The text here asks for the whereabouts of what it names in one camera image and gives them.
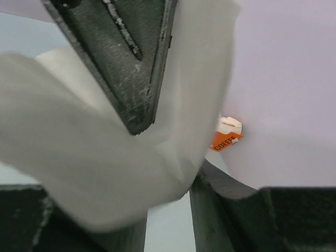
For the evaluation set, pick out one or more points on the single white paper filter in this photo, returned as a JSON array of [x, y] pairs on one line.
[[58, 127]]

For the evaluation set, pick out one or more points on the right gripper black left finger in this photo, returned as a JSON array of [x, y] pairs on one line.
[[30, 221]]

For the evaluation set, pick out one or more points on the orange filter box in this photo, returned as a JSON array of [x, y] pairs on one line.
[[222, 141]]

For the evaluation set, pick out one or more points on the white paper coffee filters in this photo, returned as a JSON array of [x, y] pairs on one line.
[[227, 125]]

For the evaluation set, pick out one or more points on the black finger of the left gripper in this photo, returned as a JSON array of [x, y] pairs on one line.
[[124, 44]]

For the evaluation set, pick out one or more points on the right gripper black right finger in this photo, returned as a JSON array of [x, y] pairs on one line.
[[231, 216]]

